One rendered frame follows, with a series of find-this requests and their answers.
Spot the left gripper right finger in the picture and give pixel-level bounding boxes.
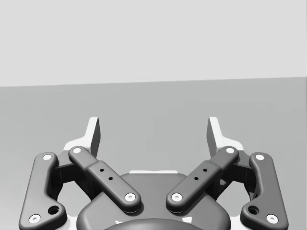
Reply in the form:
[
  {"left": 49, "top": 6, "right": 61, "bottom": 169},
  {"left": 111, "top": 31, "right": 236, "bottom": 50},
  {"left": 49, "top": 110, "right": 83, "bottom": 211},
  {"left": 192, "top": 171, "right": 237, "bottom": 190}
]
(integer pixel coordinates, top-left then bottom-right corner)
[{"left": 165, "top": 116, "right": 289, "bottom": 230}]

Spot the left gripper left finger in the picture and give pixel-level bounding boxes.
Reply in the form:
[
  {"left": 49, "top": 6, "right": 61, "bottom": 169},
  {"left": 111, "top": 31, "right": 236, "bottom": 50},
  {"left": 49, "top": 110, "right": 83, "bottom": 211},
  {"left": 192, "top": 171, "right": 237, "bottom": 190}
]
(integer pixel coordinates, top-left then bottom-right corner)
[{"left": 18, "top": 116, "right": 142, "bottom": 230}]

